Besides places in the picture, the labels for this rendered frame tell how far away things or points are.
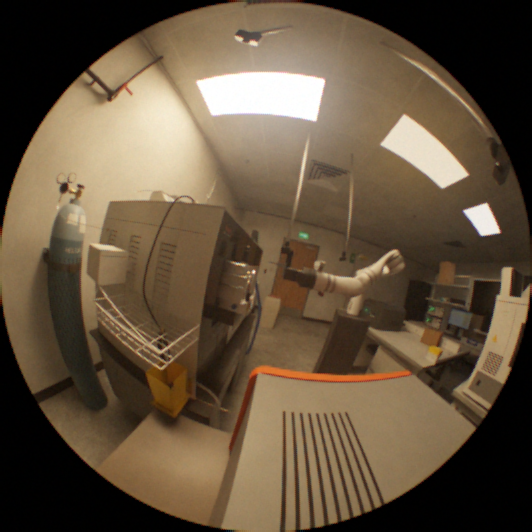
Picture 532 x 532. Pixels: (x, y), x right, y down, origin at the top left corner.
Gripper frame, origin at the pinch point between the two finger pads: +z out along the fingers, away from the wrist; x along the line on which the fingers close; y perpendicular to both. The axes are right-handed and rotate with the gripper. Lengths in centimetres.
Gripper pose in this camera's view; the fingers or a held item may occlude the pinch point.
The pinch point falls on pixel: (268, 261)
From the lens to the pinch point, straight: 58.3
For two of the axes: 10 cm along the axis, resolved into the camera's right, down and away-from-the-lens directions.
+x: 0.7, 0.1, 10.0
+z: -9.7, -2.4, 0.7
